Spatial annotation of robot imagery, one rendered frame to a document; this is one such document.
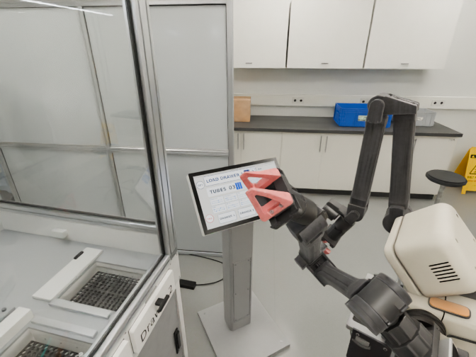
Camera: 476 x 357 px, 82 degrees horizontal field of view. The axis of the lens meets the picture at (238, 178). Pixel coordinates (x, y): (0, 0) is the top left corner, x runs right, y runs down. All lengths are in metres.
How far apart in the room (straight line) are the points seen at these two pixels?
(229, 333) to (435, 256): 1.58
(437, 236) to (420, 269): 0.09
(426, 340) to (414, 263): 0.15
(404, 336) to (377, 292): 0.10
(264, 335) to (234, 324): 0.21
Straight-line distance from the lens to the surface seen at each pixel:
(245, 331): 2.11
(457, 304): 0.83
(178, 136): 2.20
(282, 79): 4.01
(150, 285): 1.11
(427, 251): 0.75
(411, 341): 0.72
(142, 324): 1.11
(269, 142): 3.47
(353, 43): 3.75
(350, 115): 3.65
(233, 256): 1.64
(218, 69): 2.04
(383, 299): 0.66
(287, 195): 0.47
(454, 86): 4.65
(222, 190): 1.39
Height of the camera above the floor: 1.75
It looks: 25 degrees down
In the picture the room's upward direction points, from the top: straight up
